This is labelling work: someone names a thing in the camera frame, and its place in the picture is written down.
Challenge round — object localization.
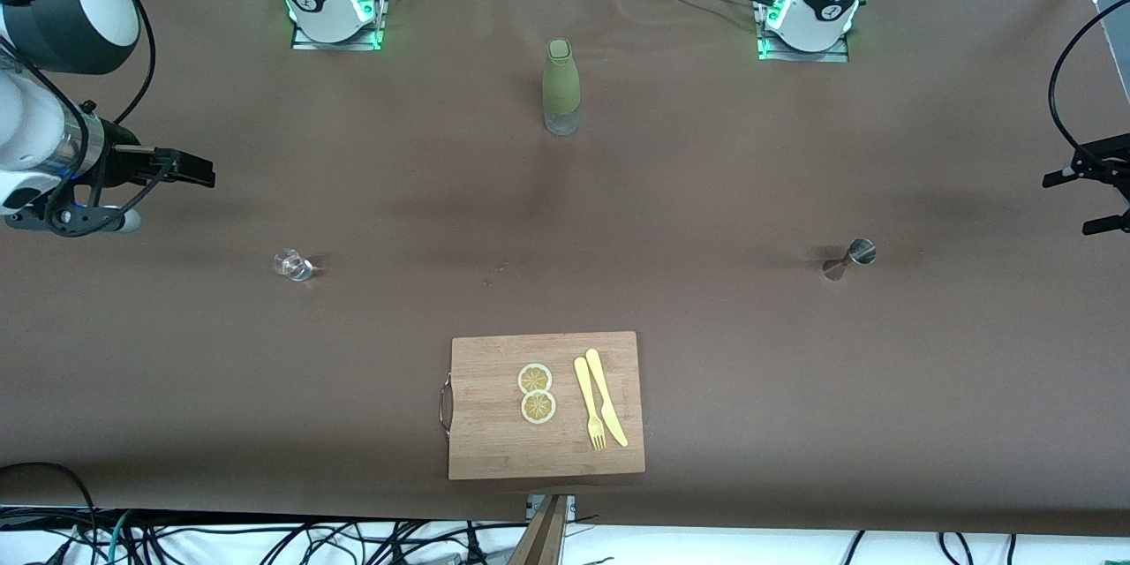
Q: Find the yellow plastic fork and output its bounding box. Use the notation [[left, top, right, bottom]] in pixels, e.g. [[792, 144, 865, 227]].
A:
[[574, 357, 607, 452]]

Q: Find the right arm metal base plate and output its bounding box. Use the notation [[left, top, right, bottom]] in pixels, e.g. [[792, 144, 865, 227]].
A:
[[291, 0, 391, 51]]

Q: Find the wooden cutting board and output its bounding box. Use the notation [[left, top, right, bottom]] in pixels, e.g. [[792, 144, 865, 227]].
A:
[[439, 331, 646, 481]]

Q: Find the brown table mat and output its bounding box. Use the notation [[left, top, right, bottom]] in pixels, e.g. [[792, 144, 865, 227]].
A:
[[0, 0, 1130, 539]]

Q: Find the steel double-cone jigger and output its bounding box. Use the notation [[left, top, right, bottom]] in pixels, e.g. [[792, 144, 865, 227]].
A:
[[822, 238, 878, 282]]

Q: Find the green sleeved glass bottle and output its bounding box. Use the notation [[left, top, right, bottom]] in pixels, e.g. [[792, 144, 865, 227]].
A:
[[542, 38, 582, 137]]

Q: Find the yellow plastic knife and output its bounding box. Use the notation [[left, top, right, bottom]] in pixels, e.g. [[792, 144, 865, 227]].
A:
[[585, 349, 629, 448]]

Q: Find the green floor cable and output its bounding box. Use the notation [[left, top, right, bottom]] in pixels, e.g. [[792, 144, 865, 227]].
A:
[[104, 512, 133, 565]]

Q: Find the black looped floor cable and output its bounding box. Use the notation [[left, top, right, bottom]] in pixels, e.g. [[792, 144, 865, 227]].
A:
[[0, 462, 100, 565]]

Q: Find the aluminium frame post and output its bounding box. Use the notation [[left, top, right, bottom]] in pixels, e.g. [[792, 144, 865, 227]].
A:
[[508, 494, 576, 565]]

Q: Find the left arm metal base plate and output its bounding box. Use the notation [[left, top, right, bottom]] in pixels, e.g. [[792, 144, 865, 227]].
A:
[[755, 0, 853, 63]]

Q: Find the small clear glass beaker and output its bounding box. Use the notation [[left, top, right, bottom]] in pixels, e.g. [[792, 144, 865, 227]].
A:
[[273, 248, 315, 283]]

